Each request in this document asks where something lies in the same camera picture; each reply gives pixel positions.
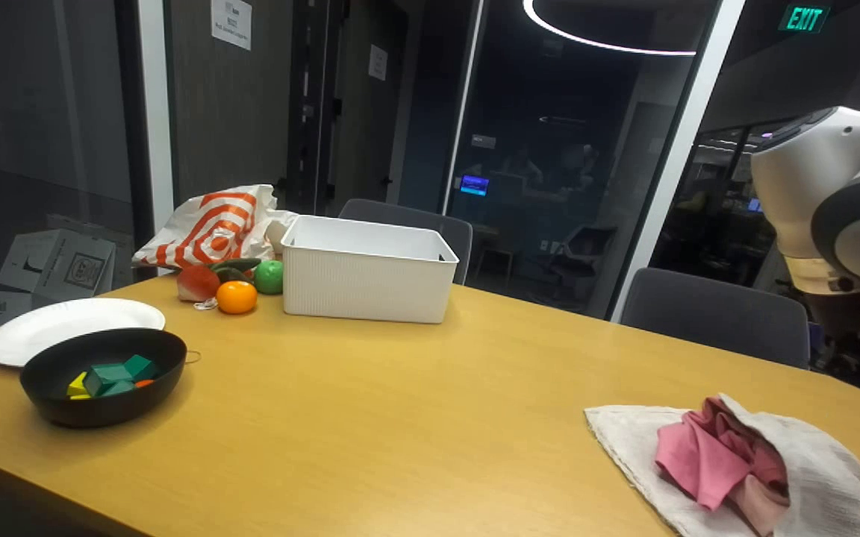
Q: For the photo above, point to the dark green toy vegetable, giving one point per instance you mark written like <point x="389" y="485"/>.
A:
<point x="236" y="265"/>

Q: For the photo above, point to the green block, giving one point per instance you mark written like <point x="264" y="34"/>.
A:
<point x="104" y="377"/>

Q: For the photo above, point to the pink shirt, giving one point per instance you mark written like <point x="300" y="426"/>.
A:
<point x="707" y="458"/>

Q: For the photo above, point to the orange toy fruit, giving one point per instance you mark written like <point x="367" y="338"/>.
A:
<point x="236" y="297"/>

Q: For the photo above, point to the black bowl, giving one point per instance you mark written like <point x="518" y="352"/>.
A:
<point x="59" y="403"/>

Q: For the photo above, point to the blue lit screen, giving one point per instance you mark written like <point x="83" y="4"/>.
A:
<point x="473" y="185"/>

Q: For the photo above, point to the white plastic bin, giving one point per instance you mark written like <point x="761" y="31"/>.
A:
<point x="366" y="273"/>

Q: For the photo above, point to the cardboard boxes behind glass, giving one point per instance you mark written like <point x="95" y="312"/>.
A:
<point x="52" y="273"/>

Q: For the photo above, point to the white paper notice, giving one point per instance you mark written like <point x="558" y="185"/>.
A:
<point x="230" y="22"/>

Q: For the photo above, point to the teal block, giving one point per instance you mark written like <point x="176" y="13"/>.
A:
<point x="137" y="364"/>

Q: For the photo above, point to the small paper door notice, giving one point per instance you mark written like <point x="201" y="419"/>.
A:
<point x="376" y="62"/>

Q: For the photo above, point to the green toy apple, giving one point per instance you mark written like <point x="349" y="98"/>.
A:
<point x="270" y="276"/>

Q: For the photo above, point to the white oval plate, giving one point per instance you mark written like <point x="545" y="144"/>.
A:
<point x="59" y="325"/>

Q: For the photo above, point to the small orange block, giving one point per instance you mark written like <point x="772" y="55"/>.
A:
<point x="145" y="382"/>

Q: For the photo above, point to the peach shirt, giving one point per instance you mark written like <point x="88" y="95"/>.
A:
<point x="758" y="504"/>

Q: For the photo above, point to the yellow block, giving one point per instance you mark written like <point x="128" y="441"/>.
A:
<point x="77" y="388"/>

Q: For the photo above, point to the red white striped bag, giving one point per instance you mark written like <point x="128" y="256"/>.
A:
<point x="212" y="228"/>

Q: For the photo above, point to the red toy fruit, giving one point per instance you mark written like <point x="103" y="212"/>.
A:
<point x="195" y="280"/>

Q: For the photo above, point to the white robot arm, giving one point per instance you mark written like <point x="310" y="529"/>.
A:
<point x="807" y="188"/>

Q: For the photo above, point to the green exit sign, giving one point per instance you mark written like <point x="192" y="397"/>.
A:
<point x="805" y="18"/>

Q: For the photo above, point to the wide grey chair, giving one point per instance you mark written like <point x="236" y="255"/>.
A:
<point x="718" y="316"/>

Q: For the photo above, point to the white terry towel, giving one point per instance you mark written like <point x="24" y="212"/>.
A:
<point x="827" y="479"/>

